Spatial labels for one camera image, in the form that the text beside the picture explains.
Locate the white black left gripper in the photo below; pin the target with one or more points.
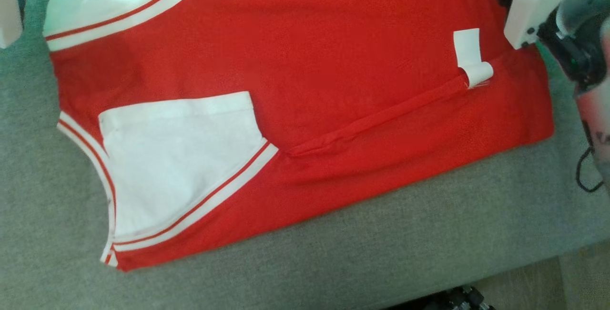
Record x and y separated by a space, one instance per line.
8 9

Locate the red Bulls basketball jersey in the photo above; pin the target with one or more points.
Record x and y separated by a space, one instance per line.
333 62

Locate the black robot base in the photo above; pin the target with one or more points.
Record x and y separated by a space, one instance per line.
452 300

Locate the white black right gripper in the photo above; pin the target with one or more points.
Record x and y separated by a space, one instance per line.
538 0

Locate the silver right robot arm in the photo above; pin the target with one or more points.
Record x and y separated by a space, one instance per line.
595 119

